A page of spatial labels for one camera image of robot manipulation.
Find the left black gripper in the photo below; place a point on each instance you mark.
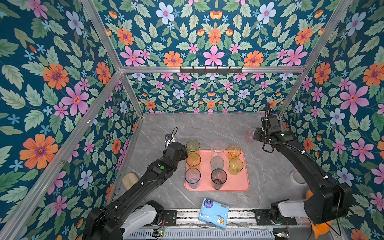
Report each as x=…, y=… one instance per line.
x=184, y=153

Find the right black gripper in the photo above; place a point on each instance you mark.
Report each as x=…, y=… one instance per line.
x=257, y=131

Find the light green tall glass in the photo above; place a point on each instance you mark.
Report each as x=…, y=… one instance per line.
x=193, y=147

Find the yellow tall glass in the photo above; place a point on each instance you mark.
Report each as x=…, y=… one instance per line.
x=193, y=160

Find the blue tall glass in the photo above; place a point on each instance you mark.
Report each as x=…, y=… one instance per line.
x=192, y=177

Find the pink plastic tray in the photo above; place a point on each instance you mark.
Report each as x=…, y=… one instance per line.
x=235, y=183

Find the clear tall glass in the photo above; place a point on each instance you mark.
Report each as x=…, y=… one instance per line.
x=217, y=148

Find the teal tall glass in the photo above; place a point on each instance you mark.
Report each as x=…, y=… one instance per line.
x=217, y=163

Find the grey smoke tall glass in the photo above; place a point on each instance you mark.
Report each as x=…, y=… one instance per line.
x=218, y=177

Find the short green glass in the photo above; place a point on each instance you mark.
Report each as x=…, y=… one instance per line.
x=235, y=166

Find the short amber glass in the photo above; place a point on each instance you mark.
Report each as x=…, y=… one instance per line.
x=233, y=151

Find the short pink glass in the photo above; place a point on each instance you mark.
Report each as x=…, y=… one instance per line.
x=250, y=135

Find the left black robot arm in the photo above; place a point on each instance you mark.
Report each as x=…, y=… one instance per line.
x=125, y=215

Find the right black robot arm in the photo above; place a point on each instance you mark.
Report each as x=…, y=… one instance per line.
x=330, y=200

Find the tape roll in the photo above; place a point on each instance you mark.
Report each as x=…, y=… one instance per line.
x=297, y=178

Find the beige sponge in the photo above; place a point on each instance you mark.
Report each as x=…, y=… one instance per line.
x=129, y=180

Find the blue tissue pack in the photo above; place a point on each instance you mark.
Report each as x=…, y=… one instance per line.
x=214, y=213

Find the orange shark plush toy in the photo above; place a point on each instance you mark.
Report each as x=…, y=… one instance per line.
x=321, y=229

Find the white vent grille strip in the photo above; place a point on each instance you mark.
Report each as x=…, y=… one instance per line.
x=201, y=234

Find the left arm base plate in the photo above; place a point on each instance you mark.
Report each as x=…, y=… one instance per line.
x=169, y=218

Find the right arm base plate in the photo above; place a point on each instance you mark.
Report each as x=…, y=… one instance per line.
x=263, y=218

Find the black hook rail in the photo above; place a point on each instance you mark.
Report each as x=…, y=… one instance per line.
x=211, y=70

